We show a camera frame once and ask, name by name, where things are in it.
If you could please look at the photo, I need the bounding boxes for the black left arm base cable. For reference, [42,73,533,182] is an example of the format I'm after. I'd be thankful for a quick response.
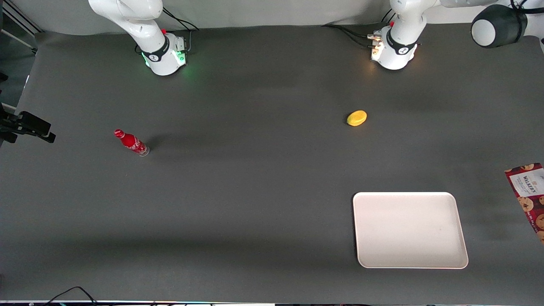
[321,8,398,48]

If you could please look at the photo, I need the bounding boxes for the black arm base cable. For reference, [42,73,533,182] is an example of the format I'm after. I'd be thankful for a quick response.
[161,7,200,54]
[321,8,398,48]

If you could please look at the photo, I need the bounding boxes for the aluminium frame profile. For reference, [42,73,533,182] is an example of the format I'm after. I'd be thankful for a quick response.
[0,0,44,35]

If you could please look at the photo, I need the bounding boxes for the red cookie box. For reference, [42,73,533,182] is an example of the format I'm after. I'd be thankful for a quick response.
[504,163,544,244]

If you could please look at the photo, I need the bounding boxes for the white rectangular tray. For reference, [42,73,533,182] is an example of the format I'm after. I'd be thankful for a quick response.
[353,192,469,269]

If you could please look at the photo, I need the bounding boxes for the red cola bottle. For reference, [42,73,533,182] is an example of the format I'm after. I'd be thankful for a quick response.
[113,129,150,157]

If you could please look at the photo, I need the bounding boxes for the thin black floor cable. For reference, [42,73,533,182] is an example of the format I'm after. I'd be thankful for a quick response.
[45,286,99,306]

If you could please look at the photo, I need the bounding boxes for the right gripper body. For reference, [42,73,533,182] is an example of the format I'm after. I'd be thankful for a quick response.
[0,111,20,144]

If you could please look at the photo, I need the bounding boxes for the black right arm base cable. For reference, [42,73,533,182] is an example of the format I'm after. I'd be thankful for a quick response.
[161,7,200,54]

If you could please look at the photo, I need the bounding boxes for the yellow lemon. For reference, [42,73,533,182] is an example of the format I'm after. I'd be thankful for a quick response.
[346,110,368,127]

